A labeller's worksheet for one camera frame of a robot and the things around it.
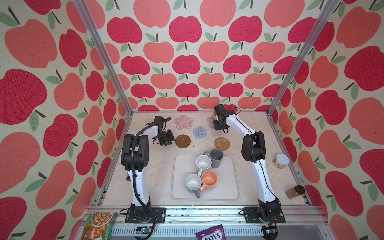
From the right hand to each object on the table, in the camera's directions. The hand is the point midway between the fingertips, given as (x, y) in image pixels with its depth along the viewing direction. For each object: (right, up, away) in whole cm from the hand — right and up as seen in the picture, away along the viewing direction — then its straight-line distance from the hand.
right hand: (221, 125), depth 108 cm
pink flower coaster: (-28, +3, +7) cm, 29 cm away
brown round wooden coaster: (-29, -11, -4) cm, 31 cm away
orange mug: (-12, -31, -24) cm, 40 cm away
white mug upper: (-15, -23, -17) cm, 32 cm away
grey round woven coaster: (-16, -5, 0) cm, 17 cm away
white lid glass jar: (+33, -22, -18) cm, 43 cm away
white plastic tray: (-2, -35, -25) cm, 43 cm away
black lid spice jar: (+31, -32, -35) cm, 56 cm away
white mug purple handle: (-21, -33, -24) cm, 45 cm away
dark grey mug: (-7, -18, -19) cm, 27 cm away
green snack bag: (-67, -48, -37) cm, 90 cm away
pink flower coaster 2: (-7, +4, +7) cm, 11 cm away
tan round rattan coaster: (-1, -12, -6) cm, 14 cm away
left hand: (-32, -10, -7) cm, 35 cm away
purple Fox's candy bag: (-11, -50, -39) cm, 65 cm away
